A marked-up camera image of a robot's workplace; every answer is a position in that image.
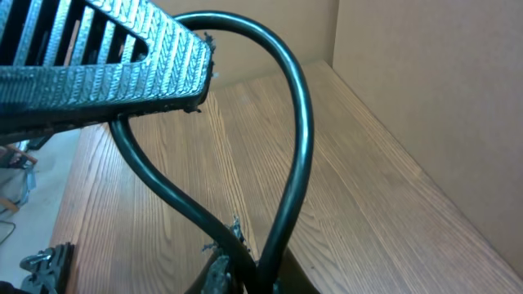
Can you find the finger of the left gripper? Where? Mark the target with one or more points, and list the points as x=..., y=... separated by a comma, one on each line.
x=67, y=64

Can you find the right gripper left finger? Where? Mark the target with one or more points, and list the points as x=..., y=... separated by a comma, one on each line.
x=218, y=276

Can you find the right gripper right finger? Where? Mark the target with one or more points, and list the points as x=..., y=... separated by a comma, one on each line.
x=291, y=277

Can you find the brown cardboard wall panel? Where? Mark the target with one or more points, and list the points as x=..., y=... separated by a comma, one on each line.
x=443, y=76

